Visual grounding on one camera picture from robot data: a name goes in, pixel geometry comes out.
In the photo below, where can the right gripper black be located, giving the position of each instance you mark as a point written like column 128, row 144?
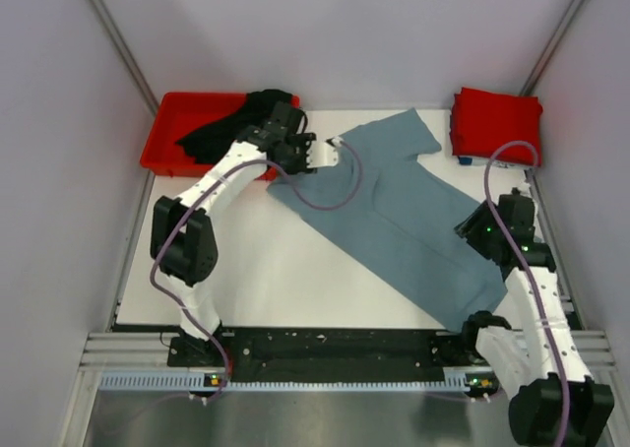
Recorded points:
column 470, row 228

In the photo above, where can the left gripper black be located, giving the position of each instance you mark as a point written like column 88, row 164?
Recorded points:
column 303, row 140

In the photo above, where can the blue grey t shirt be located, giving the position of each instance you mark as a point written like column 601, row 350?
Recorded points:
column 397, row 219

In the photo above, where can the red t shirt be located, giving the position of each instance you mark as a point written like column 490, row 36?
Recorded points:
column 481, row 122

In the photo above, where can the red plastic bin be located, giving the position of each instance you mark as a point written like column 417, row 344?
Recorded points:
column 178, row 114

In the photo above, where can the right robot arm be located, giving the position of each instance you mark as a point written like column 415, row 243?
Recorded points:
column 554, row 399

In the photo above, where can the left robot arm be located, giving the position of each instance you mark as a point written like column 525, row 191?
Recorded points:
column 183, row 242

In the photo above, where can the black t shirt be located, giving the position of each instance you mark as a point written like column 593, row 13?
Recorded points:
column 208, row 143

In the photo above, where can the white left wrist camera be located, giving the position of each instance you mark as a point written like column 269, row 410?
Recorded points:
column 323, row 154

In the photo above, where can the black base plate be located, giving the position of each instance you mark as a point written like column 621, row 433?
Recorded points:
column 316, row 355

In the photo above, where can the aluminium frame rail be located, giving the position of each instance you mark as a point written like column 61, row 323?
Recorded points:
column 150, row 350

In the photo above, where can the grey slotted cable duct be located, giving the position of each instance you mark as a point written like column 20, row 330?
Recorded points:
column 152, row 381

